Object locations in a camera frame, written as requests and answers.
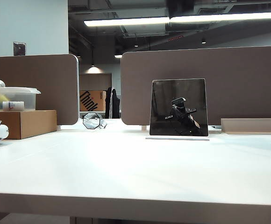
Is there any black square mirror panel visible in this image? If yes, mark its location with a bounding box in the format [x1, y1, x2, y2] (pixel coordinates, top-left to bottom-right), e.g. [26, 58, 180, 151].
[145, 78, 210, 141]

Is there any octagonal glass container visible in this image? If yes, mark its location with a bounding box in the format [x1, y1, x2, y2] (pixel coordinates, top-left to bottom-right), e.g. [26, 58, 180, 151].
[83, 112, 107, 130]

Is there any cardboard box with Think print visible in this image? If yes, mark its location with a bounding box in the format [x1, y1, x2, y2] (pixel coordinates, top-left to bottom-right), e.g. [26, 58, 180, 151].
[79, 90, 107, 112]

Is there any pendant lamp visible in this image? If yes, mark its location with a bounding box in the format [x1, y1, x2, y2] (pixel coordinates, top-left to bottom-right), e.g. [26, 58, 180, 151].
[88, 48, 99, 69]

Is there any long ceiling light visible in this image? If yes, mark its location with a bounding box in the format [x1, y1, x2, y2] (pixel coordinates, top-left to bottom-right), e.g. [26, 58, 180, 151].
[83, 17, 170, 27]
[169, 11, 271, 23]

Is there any brown cardboard box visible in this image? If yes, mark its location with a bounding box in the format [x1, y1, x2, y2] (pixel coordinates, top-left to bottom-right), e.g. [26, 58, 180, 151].
[0, 110, 57, 140]

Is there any brown desk partition rounded corner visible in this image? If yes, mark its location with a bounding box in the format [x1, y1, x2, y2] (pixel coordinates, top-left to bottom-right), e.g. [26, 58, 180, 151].
[0, 54, 79, 126]

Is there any clear plastic container with lid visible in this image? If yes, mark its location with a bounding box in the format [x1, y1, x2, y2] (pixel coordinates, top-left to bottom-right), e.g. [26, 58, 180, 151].
[0, 86, 42, 112]

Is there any wide brown desk partition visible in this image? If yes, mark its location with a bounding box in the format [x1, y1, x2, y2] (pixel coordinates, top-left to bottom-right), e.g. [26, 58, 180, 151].
[120, 45, 271, 126]

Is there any tan tray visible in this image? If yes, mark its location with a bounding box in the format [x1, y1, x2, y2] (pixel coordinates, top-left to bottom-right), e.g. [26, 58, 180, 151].
[221, 118, 271, 135]

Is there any small white bottle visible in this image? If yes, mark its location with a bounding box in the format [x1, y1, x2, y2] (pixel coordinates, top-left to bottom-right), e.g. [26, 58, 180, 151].
[2, 101, 25, 111]

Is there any grey wall plate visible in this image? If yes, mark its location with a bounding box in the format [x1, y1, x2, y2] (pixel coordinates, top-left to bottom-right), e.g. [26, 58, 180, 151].
[13, 42, 27, 56]

